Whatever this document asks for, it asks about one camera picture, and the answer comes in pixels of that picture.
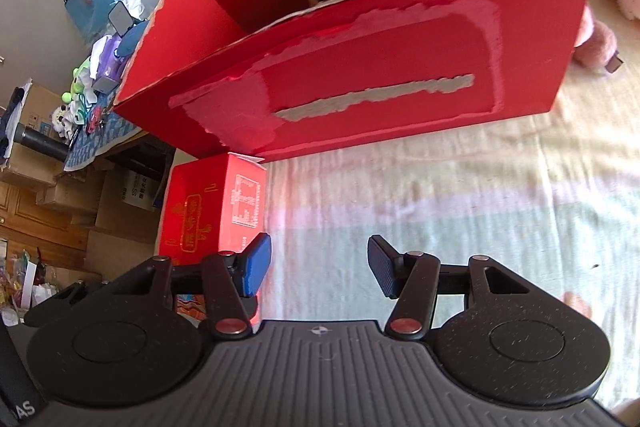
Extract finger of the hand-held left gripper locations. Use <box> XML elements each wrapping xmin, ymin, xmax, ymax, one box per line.
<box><xmin>24</xmin><ymin>282</ymin><xmax>108</xmax><ymax>328</ymax></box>

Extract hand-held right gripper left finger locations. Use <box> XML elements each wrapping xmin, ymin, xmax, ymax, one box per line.
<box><xmin>107</xmin><ymin>233</ymin><xmax>273</xmax><ymax>342</ymax></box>

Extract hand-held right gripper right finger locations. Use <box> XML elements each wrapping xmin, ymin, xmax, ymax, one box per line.
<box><xmin>367</xmin><ymin>235</ymin><xmax>531</xmax><ymax>342</ymax></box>

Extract small red printed box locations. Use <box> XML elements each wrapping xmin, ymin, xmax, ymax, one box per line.
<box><xmin>159</xmin><ymin>152</ymin><xmax>266</xmax><ymax>328</ymax></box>

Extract large red cardboard box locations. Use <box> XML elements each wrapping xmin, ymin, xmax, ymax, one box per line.
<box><xmin>114</xmin><ymin>0</ymin><xmax>596</xmax><ymax>164</ymax></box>

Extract pile of colourful packets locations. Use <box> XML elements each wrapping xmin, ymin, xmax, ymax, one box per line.
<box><xmin>0</xmin><ymin>249</ymin><xmax>57</xmax><ymax>328</ymax></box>

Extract wooden cabinet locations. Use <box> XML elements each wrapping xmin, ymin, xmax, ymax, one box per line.
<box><xmin>0</xmin><ymin>182</ymin><xmax>96</xmax><ymax>269</ymax></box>

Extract brown cardboard box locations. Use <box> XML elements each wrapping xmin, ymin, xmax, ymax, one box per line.
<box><xmin>0</xmin><ymin>79</ymin><xmax>66</xmax><ymax>188</ymax></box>
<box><xmin>37</xmin><ymin>172</ymin><xmax>106</xmax><ymax>217</ymax></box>
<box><xmin>87</xmin><ymin>167</ymin><xmax>168</xmax><ymax>258</ymax></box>

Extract pastel bear printed blanket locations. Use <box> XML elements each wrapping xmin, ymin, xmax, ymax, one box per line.
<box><xmin>252</xmin><ymin>2</ymin><xmax>640</xmax><ymax>413</ymax></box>

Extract black cylinder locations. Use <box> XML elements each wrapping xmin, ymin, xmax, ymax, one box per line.
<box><xmin>15</xmin><ymin>124</ymin><xmax>71</xmax><ymax>162</ymax></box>

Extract blue patterned tablecloth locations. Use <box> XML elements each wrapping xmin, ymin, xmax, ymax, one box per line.
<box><xmin>62</xmin><ymin>107</ymin><xmax>147</xmax><ymax>172</ymax></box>

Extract white small plush toys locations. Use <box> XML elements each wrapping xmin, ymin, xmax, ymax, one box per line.
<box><xmin>50</xmin><ymin>102</ymin><xmax>86</xmax><ymax>138</ymax></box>

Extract red key bunch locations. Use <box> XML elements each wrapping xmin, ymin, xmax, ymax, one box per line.
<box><xmin>85</xmin><ymin>104</ymin><xmax>108</xmax><ymax>132</ymax></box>

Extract green frog toy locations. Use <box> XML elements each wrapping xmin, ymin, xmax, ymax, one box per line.
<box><xmin>62</xmin><ymin>57</ymin><xmax>96</xmax><ymax>102</ymax></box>

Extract purple white toy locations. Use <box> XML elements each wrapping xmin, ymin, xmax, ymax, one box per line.
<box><xmin>92</xmin><ymin>34</ymin><xmax>126</xmax><ymax>80</ymax></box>

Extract blue oval case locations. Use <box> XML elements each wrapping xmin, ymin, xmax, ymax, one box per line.
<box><xmin>117</xmin><ymin>21</ymin><xmax>151</xmax><ymax>55</ymax></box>

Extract small grey device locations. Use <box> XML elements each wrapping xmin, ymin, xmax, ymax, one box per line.
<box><xmin>107</xmin><ymin>1</ymin><xmax>138</xmax><ymax>35</ymax></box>

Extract pink fluffy plush toy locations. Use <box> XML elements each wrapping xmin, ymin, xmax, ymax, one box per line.
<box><xmin>572</xmin><ymin>4</ymin><xmax>618</xmax><ymax>68</ymax></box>

